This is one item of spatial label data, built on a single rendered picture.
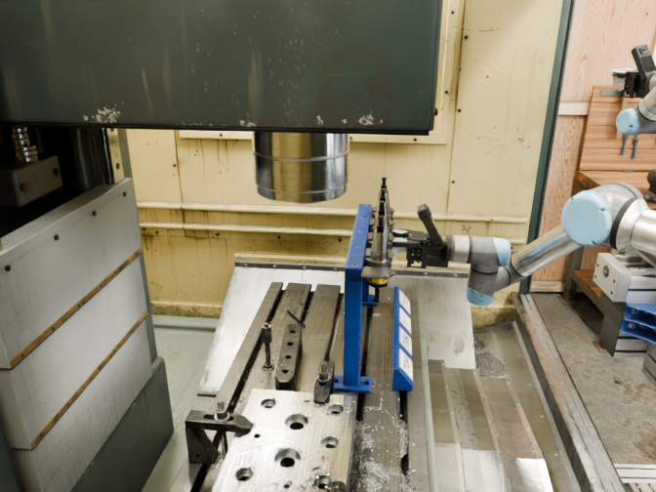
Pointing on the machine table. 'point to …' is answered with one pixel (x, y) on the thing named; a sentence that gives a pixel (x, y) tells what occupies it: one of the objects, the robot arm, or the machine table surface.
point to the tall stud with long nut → (266, 344)
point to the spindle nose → (301, 166)
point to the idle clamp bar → (289, 358)
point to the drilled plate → (290, 401)
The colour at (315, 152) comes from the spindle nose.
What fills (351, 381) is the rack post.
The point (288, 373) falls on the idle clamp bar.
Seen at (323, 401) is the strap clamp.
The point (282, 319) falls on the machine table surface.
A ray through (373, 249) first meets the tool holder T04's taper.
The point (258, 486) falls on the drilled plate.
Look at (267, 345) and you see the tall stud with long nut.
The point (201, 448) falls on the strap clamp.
